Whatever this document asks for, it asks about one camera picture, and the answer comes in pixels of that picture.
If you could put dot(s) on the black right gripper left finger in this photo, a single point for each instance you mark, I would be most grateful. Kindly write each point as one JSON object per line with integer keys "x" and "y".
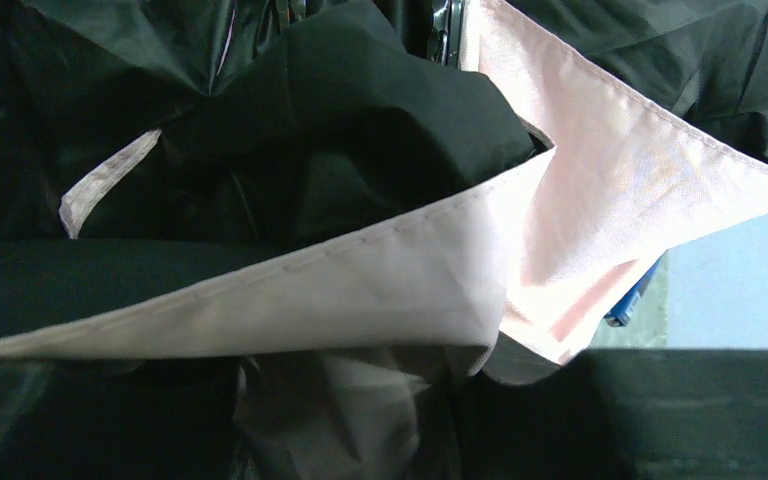
{"x": 119, "y": 420}

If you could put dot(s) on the blue and black stapler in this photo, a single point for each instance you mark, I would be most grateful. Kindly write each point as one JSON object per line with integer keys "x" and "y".
{"x": 621, "y": 314}

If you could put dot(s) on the pink and black folding umbrella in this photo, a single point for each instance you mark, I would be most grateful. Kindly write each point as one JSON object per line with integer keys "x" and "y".
{"x": 365, "y": 205}

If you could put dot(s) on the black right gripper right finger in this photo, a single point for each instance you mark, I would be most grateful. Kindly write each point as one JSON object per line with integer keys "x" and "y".
{"x": 623, "y": 414}

